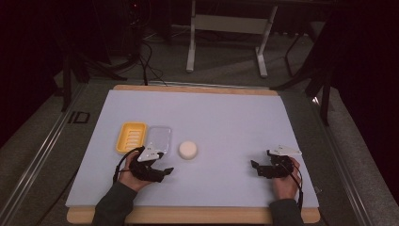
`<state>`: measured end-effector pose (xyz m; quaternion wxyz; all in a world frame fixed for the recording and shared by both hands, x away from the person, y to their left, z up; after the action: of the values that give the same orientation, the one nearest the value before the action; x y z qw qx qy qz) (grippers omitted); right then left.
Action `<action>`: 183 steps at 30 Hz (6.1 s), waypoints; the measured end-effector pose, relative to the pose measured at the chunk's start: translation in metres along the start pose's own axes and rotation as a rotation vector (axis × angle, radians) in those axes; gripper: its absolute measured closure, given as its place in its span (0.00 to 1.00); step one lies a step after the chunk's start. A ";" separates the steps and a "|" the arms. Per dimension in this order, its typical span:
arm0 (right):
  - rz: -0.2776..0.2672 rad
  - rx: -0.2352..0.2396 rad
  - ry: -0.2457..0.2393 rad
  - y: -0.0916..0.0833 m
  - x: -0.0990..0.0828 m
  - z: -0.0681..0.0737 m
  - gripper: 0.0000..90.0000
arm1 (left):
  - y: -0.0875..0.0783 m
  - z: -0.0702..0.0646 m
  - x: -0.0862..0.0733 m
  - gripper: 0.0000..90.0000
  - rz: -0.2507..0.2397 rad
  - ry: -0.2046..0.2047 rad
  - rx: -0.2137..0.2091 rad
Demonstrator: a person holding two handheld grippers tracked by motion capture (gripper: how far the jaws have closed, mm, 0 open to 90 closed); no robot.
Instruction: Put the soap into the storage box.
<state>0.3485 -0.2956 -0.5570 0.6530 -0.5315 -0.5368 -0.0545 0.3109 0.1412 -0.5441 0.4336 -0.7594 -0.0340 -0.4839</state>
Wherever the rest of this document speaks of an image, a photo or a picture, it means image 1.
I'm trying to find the black floor cables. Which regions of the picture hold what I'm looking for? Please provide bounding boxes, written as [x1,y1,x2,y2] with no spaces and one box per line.
[125,0,168,87]

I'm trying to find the round white soap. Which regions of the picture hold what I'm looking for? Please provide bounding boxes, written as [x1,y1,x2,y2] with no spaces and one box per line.
[178,140,199,161]

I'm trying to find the wooden table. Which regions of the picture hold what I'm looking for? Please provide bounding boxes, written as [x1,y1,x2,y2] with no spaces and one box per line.
[66,84,322,225]

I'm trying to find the yellow soap dish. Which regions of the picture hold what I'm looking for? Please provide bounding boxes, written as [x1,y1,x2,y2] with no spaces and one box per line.
[115,121,148,155]

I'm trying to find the black metal stand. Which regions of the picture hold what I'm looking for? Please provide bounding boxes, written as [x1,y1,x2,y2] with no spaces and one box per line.
[53,46,129,113]
[270,18,334,127]

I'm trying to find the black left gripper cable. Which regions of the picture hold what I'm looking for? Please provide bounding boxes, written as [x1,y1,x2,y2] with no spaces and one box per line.
[112,146,146,185]

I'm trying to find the clear plastic container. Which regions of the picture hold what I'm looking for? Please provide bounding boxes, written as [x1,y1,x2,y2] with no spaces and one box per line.
[145,125,173,157]

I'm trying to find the metal floor rail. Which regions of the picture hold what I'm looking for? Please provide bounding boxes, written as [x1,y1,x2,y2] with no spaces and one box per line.
[0,82,89,226]
[309,93,375,226]

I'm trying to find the person's right hand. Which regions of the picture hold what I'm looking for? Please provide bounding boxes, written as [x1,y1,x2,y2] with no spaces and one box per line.
[271,156,303,201]

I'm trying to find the person's left hand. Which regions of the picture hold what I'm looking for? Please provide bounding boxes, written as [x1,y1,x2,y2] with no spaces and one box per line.
[118,152,153,193]

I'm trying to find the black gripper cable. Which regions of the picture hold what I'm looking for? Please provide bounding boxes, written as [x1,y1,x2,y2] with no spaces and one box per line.
[281,161,305,212]
[112,146,146,185]

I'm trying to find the pale lilac table mat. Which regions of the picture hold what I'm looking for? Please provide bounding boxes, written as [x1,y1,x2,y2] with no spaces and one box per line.
[65,89,320,209]

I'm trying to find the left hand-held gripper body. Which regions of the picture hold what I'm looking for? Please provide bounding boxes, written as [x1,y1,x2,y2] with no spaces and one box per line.
[128,146,167,184]

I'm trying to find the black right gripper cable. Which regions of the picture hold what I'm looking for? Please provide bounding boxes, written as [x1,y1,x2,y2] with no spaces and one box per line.
[281,161,305,212]

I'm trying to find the black chair leg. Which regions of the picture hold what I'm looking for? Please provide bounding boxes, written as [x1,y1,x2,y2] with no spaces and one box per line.
[283,32,307,78]

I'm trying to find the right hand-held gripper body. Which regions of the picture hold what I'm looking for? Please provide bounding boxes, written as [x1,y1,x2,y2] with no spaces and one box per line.
[263,144,304,181]

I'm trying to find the white metal desk frame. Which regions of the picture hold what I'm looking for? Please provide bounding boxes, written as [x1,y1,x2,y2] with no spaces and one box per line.
[185,0,279,79]

